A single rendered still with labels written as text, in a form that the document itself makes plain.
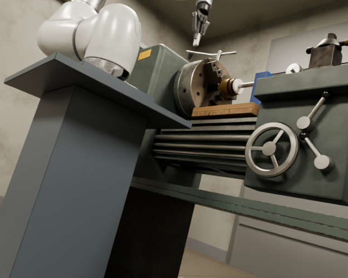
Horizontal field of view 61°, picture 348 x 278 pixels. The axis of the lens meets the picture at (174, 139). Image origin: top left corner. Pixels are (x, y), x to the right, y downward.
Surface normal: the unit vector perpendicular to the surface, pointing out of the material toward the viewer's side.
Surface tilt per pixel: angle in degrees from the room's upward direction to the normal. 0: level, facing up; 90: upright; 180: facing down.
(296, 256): 90
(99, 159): 90
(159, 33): 90
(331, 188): 90
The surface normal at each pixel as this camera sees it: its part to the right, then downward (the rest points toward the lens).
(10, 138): 0.67, 0.02
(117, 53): 0.50, 0.06
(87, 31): -0.43, -0.26
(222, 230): -0.70, -0.32
